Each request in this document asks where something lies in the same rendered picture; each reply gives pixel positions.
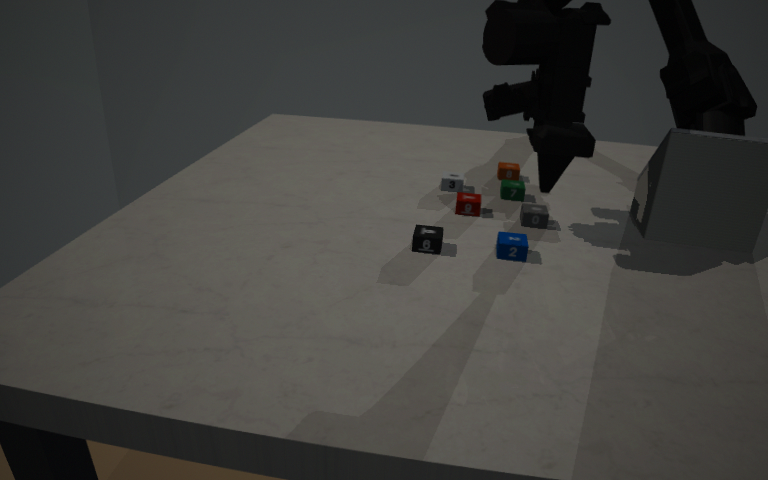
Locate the orange block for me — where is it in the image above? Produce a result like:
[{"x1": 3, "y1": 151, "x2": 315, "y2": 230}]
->
[{"x1": 497, "y1": 162, "x2": 520, "y2": 180}]

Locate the blue block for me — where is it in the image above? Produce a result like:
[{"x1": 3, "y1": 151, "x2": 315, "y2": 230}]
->
[{"x1": 496, "y1": 232, "x2": 529, "y2": 262}]

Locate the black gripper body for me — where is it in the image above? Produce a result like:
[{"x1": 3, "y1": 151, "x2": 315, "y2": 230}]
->
[{"x1": 532, "y1": 63, "x2": 596, "y2": 158}]

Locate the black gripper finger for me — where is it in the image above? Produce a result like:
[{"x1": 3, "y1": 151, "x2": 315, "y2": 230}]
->
[
  {"x1": 526, "y1": 128, "x2": 539, "y2": 178},
  {"x1": 539, "y1": 153, "x2": 575, "y2": 194}
]

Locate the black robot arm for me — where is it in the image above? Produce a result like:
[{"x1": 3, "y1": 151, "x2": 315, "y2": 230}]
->
[{"x1": 482, "y1": 0, "x2": 757, "y2": 136}]

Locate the red block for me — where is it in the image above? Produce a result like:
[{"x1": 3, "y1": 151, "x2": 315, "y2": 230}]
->
[{"x1": 455, "y1": 192, "x2": 482, "y2": 216}]

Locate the green block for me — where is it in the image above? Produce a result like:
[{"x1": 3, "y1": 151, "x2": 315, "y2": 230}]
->
[{"x1": 500, "y1": 179, "x2": 526, "y2": 201}]

